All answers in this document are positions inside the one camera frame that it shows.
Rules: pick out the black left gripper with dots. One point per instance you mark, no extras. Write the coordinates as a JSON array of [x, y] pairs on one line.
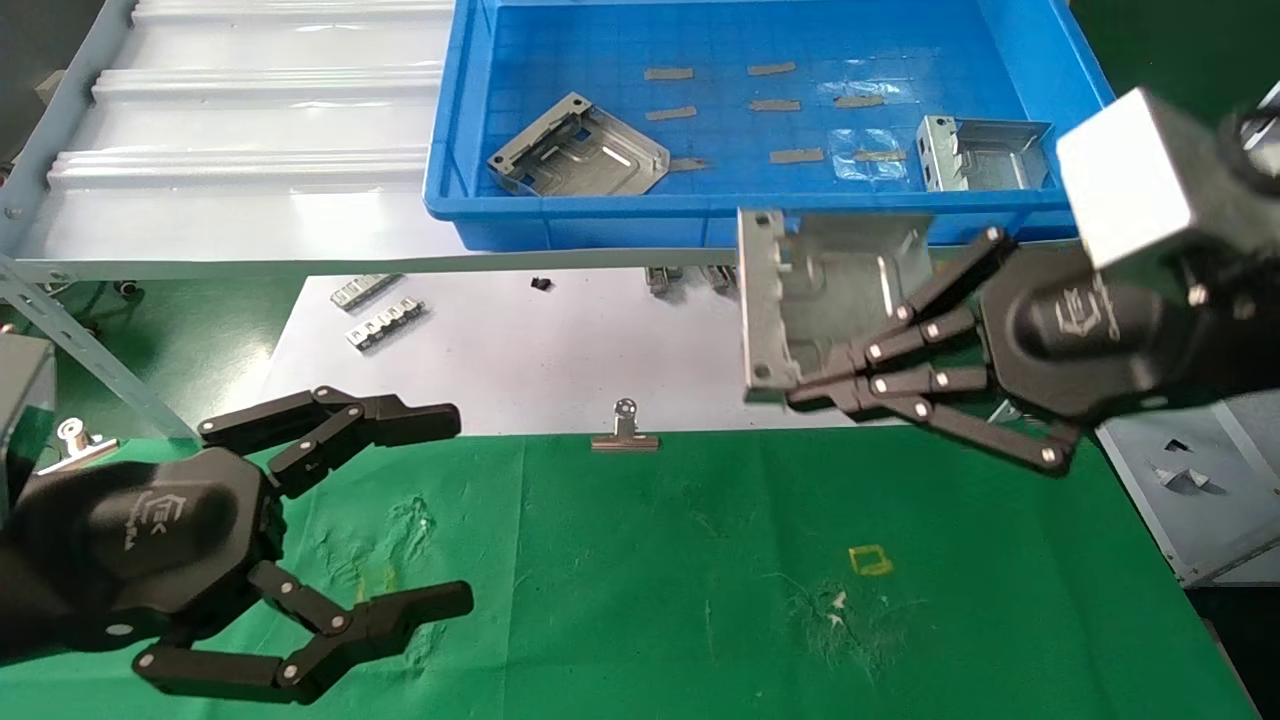
[[140, 540]]

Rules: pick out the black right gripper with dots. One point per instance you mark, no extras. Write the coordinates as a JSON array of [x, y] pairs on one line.
[[1075, 330]]

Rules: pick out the notched sheet metal bracket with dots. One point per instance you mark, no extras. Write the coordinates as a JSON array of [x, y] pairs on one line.
[[830, 270], [590, 160]]

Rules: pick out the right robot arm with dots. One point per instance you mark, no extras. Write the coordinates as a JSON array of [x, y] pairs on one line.
[[1240, 330]]

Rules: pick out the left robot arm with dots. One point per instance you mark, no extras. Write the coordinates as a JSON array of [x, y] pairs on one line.
[[12, 610]]

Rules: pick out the small slotted metal strip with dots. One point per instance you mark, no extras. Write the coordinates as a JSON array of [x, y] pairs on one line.
[[385, 325], [365, 291], [660, 280], [714, 279]]

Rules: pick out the clear plastic film piece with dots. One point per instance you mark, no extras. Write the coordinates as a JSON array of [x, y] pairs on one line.
[[868, 172]]

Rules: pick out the brown tape strip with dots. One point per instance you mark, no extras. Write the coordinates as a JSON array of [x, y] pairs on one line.
[[775, 105], [667, 74], [670, 113], [692, 165], [862, 101], [771, 69], [878, 155], [795, 156]]

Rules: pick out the white tape scrap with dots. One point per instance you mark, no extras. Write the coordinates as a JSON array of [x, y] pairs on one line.
[[838, 601]]

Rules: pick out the silver binder clip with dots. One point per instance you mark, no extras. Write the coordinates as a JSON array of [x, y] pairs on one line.
[[625, 441], [75, 440]]

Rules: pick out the grey metal side plate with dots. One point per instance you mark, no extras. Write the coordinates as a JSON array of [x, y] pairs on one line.
[[1200, 520]]

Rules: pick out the small caster wheel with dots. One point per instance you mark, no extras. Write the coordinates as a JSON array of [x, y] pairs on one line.
[[127, 290]]

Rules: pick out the grey perforated shelf upright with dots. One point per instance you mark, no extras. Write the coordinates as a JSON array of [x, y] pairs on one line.
[[80, 345], [1273, 98]]

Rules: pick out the blue plastic bin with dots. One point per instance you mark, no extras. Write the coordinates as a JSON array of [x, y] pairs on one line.
[[600, 230]]

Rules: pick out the white corrugated shelf panel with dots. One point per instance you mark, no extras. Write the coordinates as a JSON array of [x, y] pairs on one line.
[[250, 120]]

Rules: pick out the folded box-shaped metal bracket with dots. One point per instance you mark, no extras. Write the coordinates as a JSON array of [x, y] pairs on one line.
[[990, 165]]

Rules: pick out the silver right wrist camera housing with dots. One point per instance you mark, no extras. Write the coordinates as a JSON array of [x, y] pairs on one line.
[[1130, 170]]

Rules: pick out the grey left wrist camera housing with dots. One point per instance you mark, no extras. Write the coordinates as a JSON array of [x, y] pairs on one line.
[[20, 400]]

